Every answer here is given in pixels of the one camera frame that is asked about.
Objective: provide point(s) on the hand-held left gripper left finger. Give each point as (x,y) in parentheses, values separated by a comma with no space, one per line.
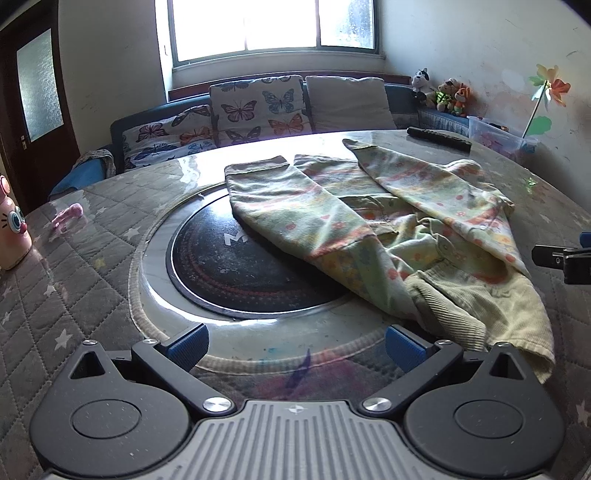
(187,345)

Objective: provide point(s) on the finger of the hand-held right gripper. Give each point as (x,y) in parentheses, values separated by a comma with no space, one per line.
(575,265)

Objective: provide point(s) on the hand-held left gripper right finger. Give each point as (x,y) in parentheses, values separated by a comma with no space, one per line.
(404,348)

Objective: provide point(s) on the floral yellow children's shirt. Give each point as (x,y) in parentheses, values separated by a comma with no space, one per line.
(406,207)

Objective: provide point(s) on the round black induction cooktop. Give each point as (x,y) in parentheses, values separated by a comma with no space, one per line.
(221,263)

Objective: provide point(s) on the clear plastic storage box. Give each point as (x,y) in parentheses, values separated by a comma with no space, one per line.
(498,138)

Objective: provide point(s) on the colourful paper pinwheel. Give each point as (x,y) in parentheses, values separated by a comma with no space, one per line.
(549,83)

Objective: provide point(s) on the black remote control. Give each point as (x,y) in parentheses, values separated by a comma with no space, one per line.
(438,138)

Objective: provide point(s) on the blue cloth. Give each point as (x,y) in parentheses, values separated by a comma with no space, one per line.
(78,177)

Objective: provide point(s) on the orange plush fox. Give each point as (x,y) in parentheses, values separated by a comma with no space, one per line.
(461,101)

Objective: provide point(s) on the grey cloth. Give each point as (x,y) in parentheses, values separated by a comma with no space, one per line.
(99,159)

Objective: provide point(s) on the flat butterfly print cushion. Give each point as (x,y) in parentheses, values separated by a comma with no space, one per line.
(161,138)

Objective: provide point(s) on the pink cartoon water bottle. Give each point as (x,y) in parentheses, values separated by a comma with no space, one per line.
(11,230)

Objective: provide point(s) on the plush bear with yellow vest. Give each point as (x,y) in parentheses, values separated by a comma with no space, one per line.
(444,97)

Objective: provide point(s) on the blue sofa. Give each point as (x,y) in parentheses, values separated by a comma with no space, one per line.
(406,99)

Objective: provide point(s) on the black and white plush cow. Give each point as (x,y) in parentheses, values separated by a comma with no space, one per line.
(421,83)

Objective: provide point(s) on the upright butterfly print cushion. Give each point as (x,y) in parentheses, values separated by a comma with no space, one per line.
(258,108)

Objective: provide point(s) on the plain beige cushion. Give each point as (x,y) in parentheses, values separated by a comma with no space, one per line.
(346,101)

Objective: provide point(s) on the dark wooden door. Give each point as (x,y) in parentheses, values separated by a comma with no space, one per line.
(41,115)

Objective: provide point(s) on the window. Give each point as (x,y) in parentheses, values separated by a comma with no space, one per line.
(268,27)

